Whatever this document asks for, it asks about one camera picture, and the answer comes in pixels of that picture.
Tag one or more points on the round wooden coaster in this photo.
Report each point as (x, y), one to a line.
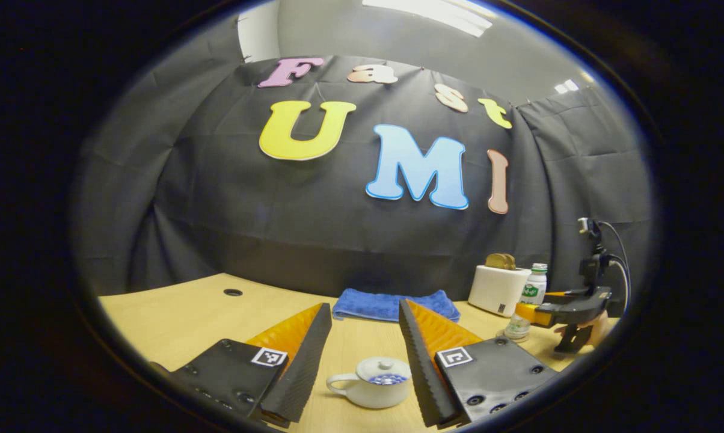
(501, 335)

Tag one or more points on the white teacup lid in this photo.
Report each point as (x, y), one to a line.
(383, 368)

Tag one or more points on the black backdrop cloth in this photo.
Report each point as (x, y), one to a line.
(248, 210)

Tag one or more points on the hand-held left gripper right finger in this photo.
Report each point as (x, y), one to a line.
(422, 373)

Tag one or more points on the brown toast slice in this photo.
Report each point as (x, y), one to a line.
(494, 261)
(511, 263)

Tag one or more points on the white toaster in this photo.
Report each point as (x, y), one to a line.
(494, 288)

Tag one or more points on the blue towel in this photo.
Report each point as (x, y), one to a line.
(368, 304)

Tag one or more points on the small ceiling light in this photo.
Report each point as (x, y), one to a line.
(566, 86)

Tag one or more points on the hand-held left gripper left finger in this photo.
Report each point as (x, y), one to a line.
(302, 373)

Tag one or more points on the white plastic water bottle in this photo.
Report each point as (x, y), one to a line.
(535, 291)

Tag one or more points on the white teacup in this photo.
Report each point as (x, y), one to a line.
(368, 394)

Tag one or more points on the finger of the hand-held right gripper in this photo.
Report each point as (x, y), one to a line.
(560, 294)
(527, 313)

